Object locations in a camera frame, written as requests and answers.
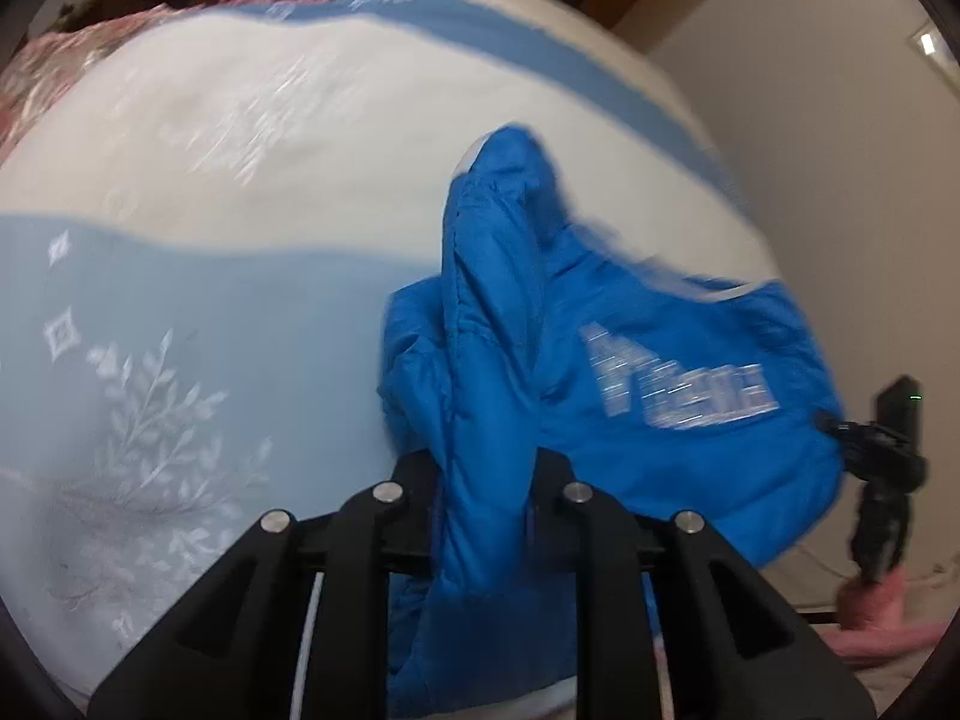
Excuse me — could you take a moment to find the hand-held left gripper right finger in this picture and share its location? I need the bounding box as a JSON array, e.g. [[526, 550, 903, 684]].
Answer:
[[525, 446, 878, 720]]

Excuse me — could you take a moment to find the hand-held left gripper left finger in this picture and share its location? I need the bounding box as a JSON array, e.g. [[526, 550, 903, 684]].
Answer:
[[86, 457, 440, 720]]

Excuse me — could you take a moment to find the blue puffer jacket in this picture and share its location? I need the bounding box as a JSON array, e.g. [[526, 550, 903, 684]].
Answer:
[[375, 124, 845, 713]]

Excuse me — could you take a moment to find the person's right forearm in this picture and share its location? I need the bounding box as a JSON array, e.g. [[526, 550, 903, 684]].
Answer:
[[835, 568, 914, 636]]

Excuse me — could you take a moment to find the person's pink fleece clothing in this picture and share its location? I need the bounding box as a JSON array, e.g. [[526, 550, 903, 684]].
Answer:
[[821, 619, 947, 667]]

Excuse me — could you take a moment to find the blue and white bed cover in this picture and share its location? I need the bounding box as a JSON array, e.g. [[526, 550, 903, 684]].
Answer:
[[0, 0, 785, 713]]

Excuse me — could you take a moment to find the pink floral quilt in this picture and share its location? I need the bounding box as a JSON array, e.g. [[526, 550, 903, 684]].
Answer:
[[0, 0, 406, 158]]

